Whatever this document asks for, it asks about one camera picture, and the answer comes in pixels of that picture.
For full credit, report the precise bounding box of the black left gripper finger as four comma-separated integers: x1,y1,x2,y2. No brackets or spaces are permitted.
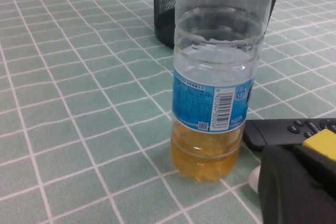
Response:
258,144,336,224

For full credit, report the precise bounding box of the yellow cube block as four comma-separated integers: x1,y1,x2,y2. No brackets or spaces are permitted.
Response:
301,129,336,162

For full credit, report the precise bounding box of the black remote control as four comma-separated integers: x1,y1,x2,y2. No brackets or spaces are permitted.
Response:
241,118,336,152

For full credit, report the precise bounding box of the light-blue cap bottle yellow liquid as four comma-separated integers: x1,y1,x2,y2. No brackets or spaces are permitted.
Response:
171,0,274,182

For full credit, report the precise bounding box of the green checked tablecloth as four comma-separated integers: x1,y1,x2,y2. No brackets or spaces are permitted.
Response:
0,0,336,224

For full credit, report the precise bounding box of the black wire mesh wastebasket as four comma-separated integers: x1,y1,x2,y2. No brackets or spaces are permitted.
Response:
152,0,286,49

